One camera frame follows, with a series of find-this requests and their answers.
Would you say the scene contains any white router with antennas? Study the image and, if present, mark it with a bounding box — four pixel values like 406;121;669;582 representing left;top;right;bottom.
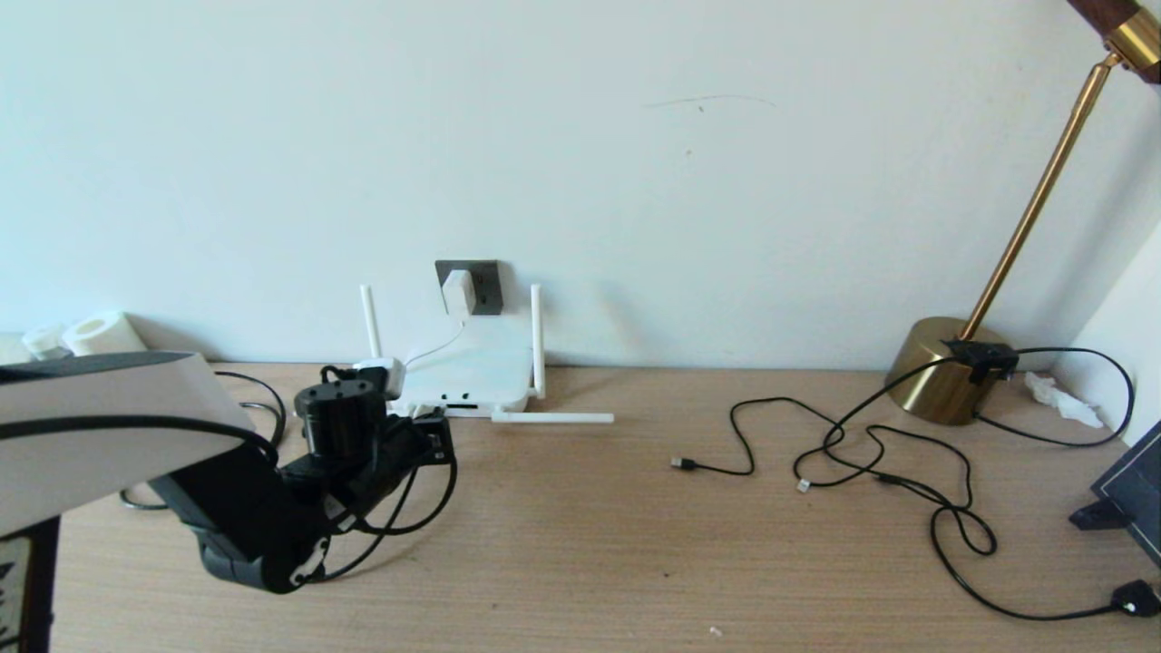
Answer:
358;284;615;425

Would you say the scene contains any black lamp power cable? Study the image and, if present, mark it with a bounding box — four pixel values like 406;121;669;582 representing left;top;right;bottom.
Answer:
821;346;1161;622

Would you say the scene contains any small clear jar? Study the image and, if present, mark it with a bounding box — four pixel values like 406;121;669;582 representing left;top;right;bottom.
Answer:
20;325;69;359

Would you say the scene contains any white power adapter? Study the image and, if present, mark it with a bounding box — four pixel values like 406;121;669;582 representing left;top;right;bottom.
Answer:
442;269;479;320

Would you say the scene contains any black charging pad cable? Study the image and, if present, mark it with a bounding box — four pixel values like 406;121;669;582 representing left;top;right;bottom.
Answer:
213;370;288;450

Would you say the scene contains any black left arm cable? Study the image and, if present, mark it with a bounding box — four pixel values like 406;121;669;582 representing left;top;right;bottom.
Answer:
0;363;459;536

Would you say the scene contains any thin white adapter cable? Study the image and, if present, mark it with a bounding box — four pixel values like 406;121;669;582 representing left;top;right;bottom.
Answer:
385;317;468;423

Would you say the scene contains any black USB cable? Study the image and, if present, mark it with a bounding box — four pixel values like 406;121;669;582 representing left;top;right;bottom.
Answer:
671;397;976;511

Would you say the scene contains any crumpled white tissue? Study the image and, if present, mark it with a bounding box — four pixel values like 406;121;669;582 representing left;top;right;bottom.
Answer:
1025;372;1106;429

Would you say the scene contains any grey wall socket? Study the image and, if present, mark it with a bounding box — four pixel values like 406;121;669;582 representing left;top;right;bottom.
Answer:
434;259;502;317

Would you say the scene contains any white paper roll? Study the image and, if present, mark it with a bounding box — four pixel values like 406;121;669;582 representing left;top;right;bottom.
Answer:
62;311;148;356

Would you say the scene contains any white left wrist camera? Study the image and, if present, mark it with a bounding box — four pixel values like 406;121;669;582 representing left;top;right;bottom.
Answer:
354;358;406;400

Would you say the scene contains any brass desk lamp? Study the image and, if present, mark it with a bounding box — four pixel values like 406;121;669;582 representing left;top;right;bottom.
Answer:
887;0;1161;427

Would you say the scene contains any black clip stand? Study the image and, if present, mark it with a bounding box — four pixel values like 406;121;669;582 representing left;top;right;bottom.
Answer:
1068;499;1135;531

